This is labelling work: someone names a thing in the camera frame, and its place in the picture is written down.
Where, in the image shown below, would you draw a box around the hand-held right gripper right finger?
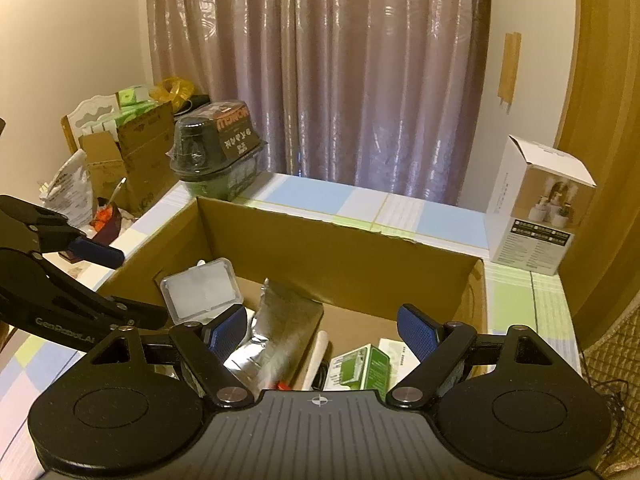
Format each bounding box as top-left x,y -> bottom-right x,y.
385,303 -> 555,409

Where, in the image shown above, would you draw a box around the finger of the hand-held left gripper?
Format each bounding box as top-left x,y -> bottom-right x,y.
0,248 -> 169,330
0,195 -> 126,270

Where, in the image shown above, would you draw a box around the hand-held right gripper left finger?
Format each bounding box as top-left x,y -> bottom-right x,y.
87,305 -> 257,409

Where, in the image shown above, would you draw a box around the white medicine box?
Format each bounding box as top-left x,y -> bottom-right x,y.
378,337 -> 419,376

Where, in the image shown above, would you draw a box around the clear plastic case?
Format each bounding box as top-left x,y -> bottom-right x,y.
160,258 -> 244,326

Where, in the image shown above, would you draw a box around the silver foil bag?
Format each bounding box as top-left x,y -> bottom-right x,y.
222,277 -> 326,391

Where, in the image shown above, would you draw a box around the green and white box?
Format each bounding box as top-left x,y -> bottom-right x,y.
322,344 -> 391,392

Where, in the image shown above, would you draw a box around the white power adapter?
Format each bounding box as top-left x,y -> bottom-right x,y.
302,331 -> 332,392

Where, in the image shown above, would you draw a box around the large brown cardboard box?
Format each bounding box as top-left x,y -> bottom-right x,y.
97,195 -> 488,396

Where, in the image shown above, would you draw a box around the black lidded food container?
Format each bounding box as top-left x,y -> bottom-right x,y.
168,100 -> 268,201

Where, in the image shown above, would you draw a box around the dark red tray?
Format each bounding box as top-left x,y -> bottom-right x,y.
92,204 -> 124,246

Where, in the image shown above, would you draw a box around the thin metal utensil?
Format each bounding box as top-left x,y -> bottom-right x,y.
107,177 -> 127,211

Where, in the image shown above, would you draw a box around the white plastic bag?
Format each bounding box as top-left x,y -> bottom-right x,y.
39,149 -> 96,228

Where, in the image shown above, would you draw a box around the small open cardboard box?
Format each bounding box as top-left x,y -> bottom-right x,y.
80,102 -> 176,213

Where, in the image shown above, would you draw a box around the checked tablecloth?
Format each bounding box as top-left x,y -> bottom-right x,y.
0,172 -> 586,461

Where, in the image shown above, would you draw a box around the white carved chair back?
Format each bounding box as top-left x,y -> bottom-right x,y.
61,94 -> 121,156

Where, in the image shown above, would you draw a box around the green packets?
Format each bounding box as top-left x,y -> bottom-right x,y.
116,85 -> 158,126

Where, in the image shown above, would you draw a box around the white product carton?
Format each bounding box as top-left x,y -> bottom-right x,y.
486,134 -> 598,276

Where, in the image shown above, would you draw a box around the yellow plastic bag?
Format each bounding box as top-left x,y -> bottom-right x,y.
151,77 -> 196,108

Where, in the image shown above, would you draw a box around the quilted brown chair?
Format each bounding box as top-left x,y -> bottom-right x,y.
575,305 -> 640,480

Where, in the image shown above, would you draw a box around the pinkish patterned curtain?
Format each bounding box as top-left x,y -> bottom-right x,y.
145,0 -> 493,206

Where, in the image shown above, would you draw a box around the wooden door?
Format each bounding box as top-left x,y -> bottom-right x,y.
555,0 -> 640,341

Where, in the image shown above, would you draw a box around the black cables on chair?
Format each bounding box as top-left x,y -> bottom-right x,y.
580,350 -> 632,453

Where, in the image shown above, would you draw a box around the wooden wall strip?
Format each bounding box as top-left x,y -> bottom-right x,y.
497,31 -> 522,113

